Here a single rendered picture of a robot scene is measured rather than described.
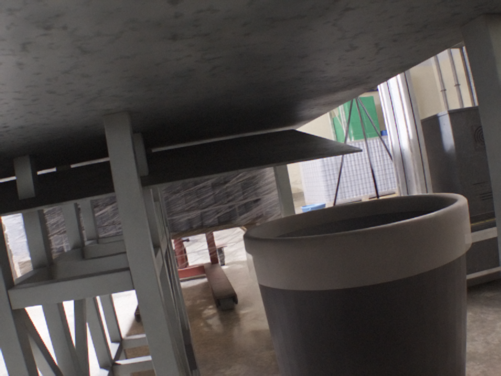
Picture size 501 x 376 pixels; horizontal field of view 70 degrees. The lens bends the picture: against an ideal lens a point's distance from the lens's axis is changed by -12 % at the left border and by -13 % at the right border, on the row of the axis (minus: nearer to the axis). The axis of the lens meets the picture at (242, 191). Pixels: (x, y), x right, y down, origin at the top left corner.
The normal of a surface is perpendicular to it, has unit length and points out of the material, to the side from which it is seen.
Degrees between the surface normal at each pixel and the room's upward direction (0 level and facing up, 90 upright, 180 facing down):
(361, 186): 92
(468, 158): 90
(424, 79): 90
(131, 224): 90
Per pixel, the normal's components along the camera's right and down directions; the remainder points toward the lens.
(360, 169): 0.18, 0.00
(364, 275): -0.24, 0.07
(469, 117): -0.04, 0.03
